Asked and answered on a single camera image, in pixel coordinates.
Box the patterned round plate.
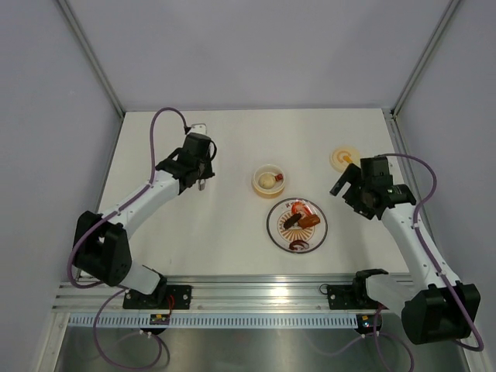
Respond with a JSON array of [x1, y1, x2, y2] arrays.
[[266, 198, 329, 254]]

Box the aluminium frame post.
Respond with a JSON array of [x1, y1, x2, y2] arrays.
[[56, 0, 125, 117], [389, 0, 464, 119]]

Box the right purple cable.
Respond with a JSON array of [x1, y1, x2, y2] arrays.
[[309, 153, 484, 372]]

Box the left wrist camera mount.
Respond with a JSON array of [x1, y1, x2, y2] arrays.
[[189, 123, 207, 136]]

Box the purple cable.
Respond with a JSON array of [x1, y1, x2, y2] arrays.
[[309, 153, 484, 372], [67, 107, 193, 369]]

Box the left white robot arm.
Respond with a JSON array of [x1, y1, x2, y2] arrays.
[[70, 123, 216, 308]]

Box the round beige lunch container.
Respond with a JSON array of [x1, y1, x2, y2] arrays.
[[252, 164, 286, 198]]

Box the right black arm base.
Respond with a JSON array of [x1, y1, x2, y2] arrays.
[[319, 284, 378, 310]]

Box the dark sea cucumber piece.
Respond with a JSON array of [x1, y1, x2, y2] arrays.
[[283, 213, 301, 229]]

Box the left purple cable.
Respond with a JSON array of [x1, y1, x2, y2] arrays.
[[67, 107, 193, 369]]

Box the brown braised meat strip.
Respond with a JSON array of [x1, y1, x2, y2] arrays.
[[298, 214, 321, 229]]

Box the red pepper slice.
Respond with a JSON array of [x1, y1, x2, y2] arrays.
[[291, 201, 314, 216]]

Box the white slotted cable duct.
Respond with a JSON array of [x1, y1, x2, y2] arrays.
[[68, 313, 358, 329]]

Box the white round bun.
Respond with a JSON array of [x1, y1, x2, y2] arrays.
[[258, 173, 277, 190]]

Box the aluminium mounting rail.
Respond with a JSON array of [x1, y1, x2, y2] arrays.
[[51, 274, 354, 313]]

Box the metal food tongs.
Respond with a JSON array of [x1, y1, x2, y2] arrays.
[[198, 177, 207, 191]]

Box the right aluminium frame post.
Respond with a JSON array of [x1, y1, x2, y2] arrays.
[[389, 0, 464, 119]]

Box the round beige container lid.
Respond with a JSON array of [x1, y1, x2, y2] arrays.
[[329, 146, 360, 173]]

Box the dark red octopus tentacle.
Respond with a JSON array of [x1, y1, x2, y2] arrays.
[[289, 239, 310, 252]]

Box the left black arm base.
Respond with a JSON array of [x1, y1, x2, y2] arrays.
[[122, 284, 193, 310]]

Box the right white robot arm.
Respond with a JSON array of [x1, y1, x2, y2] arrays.
[[326, 154, 484, 352]]

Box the left aluminium frame post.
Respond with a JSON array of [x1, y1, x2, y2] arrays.
[[56, 0, 125, 117]]

